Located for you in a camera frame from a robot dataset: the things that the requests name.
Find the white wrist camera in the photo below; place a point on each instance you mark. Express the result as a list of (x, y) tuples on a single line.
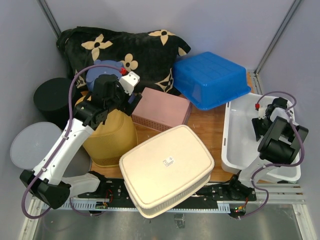
[(261, 109), (129, 82)]

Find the black large bucket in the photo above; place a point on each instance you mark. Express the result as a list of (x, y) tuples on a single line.
[(52, 99)]

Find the grey bucket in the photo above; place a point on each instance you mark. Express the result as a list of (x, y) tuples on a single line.
[(33, 143)]

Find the blue bucket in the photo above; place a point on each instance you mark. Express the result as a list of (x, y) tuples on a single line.
[(93, 73)]

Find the black mounting rail plate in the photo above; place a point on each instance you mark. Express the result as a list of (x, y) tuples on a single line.
[(114, 190)]

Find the pink small tray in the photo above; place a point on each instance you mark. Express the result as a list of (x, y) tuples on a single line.
[(161, 111)]

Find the blue rimmed white tub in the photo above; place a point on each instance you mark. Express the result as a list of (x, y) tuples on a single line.
[(239, 145)]

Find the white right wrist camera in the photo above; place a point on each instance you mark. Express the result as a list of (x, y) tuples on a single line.
[(261, 109)]

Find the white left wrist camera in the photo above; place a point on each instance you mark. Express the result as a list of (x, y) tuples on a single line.
[(129, 82)]

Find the yellow slatted basket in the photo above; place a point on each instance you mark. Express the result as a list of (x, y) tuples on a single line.
[(112, 139)]

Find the right aluminium frame rail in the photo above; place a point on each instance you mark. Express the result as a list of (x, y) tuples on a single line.
[(278, 34)]

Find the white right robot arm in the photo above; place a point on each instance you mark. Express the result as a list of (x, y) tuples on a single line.
[(261, 141)]

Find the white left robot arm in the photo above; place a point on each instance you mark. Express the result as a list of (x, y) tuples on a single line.
[(46, 181)]

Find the beige perforated basket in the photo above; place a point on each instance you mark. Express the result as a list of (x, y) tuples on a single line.
[(165, 170)]

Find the black floral pillow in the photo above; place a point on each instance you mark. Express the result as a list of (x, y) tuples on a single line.
[(151, 55)]

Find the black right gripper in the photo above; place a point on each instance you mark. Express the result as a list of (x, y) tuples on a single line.
[(258, 130)]

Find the aluminium frame rail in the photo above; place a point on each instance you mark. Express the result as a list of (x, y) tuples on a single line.
[(278, 34), (46, 10)]

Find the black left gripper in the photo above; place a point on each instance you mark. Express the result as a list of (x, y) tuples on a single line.
[(124, 107)]

